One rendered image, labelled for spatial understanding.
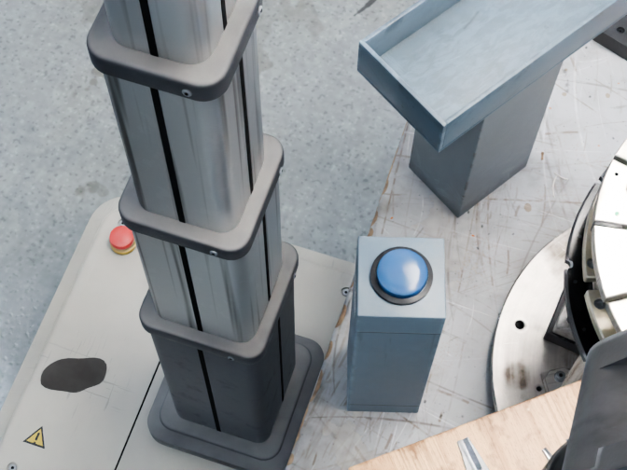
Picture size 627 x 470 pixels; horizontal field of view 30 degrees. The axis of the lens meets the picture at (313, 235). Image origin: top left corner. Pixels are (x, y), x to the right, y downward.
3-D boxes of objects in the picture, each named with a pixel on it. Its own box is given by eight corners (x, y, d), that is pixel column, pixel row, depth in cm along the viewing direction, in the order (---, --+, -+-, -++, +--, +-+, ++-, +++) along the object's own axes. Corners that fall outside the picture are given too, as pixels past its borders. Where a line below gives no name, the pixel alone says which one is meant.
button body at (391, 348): (417, 345, 118) (444, 238, 95) (418, 413, 115) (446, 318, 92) (347, 343, 118) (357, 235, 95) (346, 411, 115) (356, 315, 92)
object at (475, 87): (516, 73, 132) (567, -102, 106) (584, 138, 128) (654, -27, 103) (347, 196, 125) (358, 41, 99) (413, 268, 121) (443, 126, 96)
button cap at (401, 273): (426, 253, 94) (427, 247, 93) (426, 298, 92) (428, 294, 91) (376, 252, 94) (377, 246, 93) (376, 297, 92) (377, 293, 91)
